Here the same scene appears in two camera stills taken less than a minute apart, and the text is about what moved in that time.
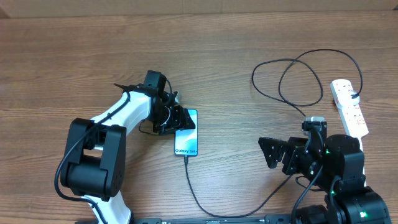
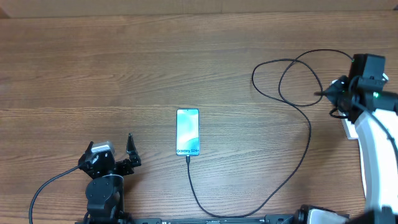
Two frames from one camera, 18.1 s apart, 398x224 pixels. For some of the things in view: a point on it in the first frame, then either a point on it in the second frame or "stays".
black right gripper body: [310, 165] to [335, 94]
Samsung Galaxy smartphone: [186, 140] stays
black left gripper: [180, 116] to [124, 165]
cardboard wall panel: [45, 9] stays
